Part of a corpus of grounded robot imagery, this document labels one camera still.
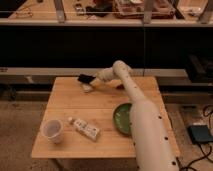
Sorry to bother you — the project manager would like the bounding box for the wooden table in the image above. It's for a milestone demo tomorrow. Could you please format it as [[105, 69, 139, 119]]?
[[30, 76, 181, 160]]

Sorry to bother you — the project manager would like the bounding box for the black floor box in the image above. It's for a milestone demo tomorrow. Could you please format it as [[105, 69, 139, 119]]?
[[187, 125, 213, 144]]

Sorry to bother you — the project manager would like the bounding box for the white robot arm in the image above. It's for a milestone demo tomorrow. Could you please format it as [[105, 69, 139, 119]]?
[[96, 60, 179, 171]]

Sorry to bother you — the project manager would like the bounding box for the red sausage toy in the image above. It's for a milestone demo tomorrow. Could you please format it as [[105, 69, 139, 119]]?
[[116, 84, 124, 90]]

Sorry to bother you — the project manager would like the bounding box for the white tube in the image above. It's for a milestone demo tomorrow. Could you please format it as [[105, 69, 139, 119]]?
[[68, 117, 100, 141]]

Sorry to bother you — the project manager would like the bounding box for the white plastic cup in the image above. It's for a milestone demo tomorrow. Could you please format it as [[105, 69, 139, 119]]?
[[40, 119, 63, 144]]

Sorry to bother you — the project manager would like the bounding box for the green bowl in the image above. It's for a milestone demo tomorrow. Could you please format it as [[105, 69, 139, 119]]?
[[113, 103, 132, 136]]

